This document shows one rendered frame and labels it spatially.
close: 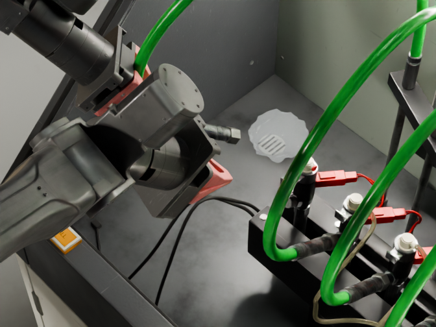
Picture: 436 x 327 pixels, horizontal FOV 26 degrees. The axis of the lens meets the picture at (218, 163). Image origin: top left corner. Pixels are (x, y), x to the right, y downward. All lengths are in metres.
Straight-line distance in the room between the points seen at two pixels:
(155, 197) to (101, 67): 0.17
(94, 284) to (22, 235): 0.56
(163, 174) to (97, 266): 0.38
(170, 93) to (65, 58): 0.22
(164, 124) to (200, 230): 0.63
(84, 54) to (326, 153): 0.62
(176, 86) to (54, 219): 0.18
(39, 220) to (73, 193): 0.05
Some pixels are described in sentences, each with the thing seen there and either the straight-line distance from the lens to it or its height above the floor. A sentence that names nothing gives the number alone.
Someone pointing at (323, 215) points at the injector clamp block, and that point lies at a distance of 1.30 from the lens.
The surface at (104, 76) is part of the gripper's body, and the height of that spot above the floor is 1.29.
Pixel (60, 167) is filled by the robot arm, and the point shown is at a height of 1.42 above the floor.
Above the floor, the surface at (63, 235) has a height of 0.96.
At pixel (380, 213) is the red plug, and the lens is 1.18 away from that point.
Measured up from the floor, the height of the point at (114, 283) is 0.95.
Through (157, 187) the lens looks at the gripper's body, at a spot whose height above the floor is 1.27.
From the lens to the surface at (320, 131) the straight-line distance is 0.94.
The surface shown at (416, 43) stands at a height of 1.18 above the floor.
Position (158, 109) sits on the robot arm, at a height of 1.41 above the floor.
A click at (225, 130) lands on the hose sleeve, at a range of 1.19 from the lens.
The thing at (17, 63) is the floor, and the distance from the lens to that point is 2.90.
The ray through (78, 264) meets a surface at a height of 0.95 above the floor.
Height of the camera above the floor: 2.03
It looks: 52 degrees down
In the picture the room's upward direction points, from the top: straight up
